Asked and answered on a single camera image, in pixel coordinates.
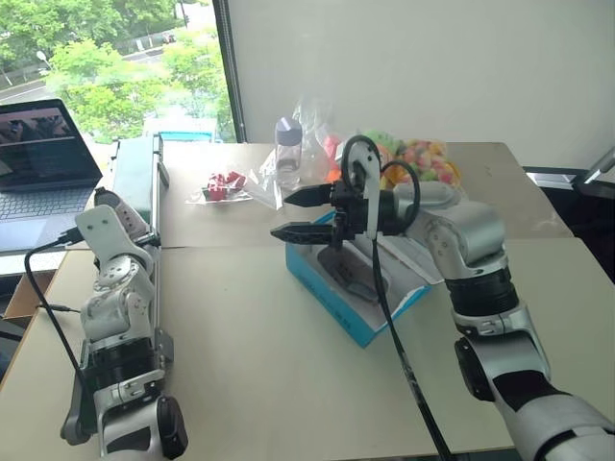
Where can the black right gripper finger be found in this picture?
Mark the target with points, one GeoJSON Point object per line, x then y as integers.
{"type": "Point", "coordinates": [305, 234]}
{"type": "Point", "coordinates": [310, 197]}

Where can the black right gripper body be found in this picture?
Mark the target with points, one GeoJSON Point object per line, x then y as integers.
{"type": "Point", "coordinates": [348, 211]}

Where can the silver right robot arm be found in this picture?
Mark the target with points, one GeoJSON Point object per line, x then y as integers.
{"type": "Point", "coordinates": [473, 230]}

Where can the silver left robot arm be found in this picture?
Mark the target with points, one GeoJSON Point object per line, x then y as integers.
{"type": "Point", "coordinates": [113, 307]}

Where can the blue cardboard shoebox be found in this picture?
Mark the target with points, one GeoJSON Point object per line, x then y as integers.
{"type": "Point", "coordinates": [336, 312]}

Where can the clear bottle with purple cap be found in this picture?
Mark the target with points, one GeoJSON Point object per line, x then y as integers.
{"type": "Point", "coordinates": [288, 153]}

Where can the clear bag with orange item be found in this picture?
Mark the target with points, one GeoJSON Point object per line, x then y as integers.
{"type": "Point", "coordinates": [322, 144]}

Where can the grey shoe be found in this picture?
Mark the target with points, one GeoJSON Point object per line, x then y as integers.
{"type": "Point", "coordinates": [346, 274]}

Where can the plastic bag of red blocks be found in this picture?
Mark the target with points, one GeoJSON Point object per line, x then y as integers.
{"type": "Point", "coordinates": [223, 185]}

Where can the bag of colourful toys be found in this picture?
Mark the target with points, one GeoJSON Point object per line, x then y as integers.
{"type": "Point", "coordinates": [427, 158]}

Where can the green flat case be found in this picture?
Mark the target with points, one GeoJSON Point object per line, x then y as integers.
{"type": "Point", "coordinates": [134, 173]}

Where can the dark open laptop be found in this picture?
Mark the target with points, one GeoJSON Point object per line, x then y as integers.
{"type": "Point", "coordinates": [38, 158]}

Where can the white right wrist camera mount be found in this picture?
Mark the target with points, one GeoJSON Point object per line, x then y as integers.
{"type": "Point", "coordinates": [371, 211]}

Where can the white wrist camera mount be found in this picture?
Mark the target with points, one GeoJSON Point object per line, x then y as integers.
{"type": "Point", "coordinates": [371, 211]}
{"type": "Point", "coordinates": [98, 225]}

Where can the black window frame post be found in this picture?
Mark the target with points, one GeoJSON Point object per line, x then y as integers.
{"type": "Point", "coordinates": [233, 72]}

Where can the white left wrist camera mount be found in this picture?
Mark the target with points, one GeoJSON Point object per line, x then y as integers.
{"type": "Point", "coordinates": [98, 225]}

